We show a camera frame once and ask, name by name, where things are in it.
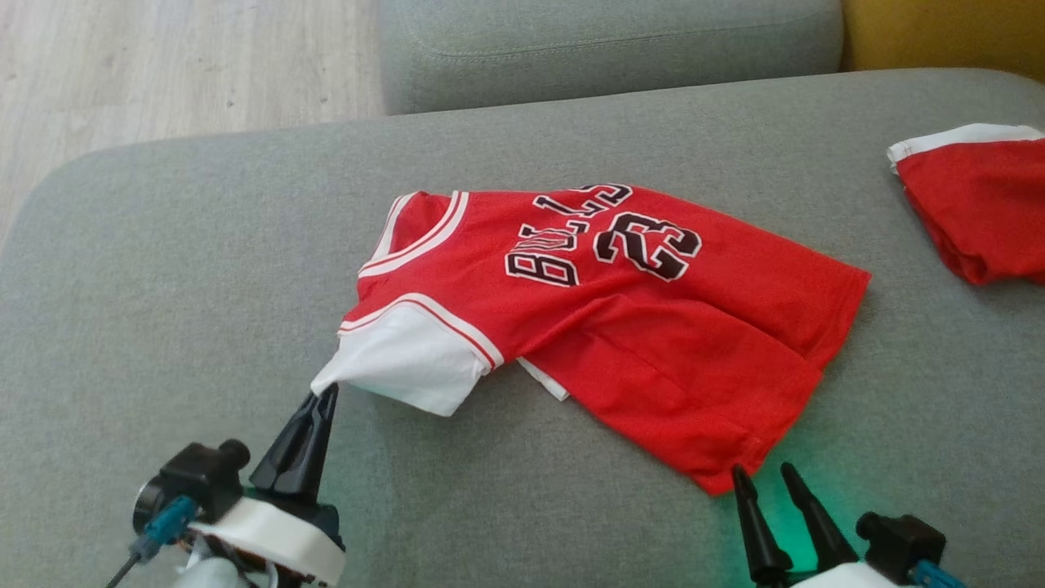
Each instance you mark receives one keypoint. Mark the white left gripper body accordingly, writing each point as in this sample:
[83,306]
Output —
[282,539]

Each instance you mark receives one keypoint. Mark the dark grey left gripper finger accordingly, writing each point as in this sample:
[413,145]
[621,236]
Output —
[318,457]
[282,457]

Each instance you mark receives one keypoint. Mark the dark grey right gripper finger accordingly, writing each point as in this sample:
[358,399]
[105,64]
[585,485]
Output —
[759,531]
[820,531]

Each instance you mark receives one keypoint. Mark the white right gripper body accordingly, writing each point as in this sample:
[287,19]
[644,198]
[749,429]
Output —
[849,578]

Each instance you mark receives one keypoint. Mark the red Bulls 23 jersey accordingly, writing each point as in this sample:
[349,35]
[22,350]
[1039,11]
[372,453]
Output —
[653,343]

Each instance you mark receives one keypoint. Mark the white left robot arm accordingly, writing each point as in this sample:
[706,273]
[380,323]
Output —
[208,573]

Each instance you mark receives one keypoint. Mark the grey sofa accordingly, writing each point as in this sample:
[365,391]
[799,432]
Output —
[204,286]

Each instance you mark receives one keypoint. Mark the red and white shorts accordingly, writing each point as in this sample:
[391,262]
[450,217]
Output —
[980,212]

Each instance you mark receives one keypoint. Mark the grey sofa section with seam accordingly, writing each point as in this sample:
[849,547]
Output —
[612,41]

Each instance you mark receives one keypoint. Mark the mustard yellow cushion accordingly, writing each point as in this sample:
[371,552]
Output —
[939,33]

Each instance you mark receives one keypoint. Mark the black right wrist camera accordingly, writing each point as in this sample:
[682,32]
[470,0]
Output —
[902,539]

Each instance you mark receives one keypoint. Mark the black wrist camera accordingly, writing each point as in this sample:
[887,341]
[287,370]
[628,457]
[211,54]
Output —
[902,539]
[196,482]

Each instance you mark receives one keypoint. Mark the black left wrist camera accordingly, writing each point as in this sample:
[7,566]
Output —
[196,482]

